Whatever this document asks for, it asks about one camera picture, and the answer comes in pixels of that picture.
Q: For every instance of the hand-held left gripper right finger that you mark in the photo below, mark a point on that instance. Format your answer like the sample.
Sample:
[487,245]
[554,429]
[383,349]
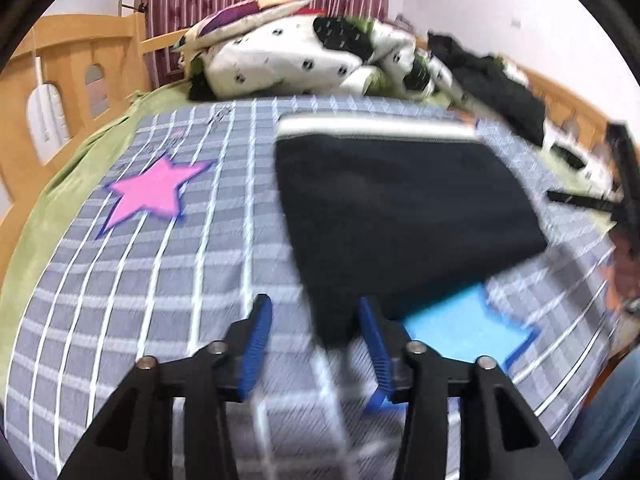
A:
[377,350]

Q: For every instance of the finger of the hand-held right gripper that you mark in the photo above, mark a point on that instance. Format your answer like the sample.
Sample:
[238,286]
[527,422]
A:
[582,202]
[625,165]

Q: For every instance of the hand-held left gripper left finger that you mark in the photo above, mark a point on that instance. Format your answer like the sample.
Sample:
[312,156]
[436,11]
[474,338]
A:
[255,345]

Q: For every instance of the black pants with white waistband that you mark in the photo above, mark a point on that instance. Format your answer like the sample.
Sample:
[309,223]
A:
[400,200]

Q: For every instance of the person's right forearm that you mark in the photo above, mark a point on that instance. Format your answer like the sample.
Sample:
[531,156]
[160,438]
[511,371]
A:
[629,275]

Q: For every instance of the dark cloth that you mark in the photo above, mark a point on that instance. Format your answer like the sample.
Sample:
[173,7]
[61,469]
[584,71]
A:
[567,156]

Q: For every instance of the grey checked blanket with stars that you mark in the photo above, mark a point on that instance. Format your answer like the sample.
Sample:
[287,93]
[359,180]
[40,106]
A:
[175,270]

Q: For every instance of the black jacket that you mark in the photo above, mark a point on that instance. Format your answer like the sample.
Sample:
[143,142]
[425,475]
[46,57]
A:
[500,95]

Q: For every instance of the person's blue jeans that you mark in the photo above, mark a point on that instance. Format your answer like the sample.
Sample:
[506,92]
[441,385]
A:
[610,420]

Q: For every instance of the white quilt with black strawberries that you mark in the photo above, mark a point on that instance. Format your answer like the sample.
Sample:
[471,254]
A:
[280,60]

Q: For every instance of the patchwork patterned pillow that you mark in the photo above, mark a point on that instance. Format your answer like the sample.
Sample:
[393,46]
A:
[235,15]

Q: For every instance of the wooden bed frame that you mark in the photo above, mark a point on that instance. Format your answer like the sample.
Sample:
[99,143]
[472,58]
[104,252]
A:
[65,35]

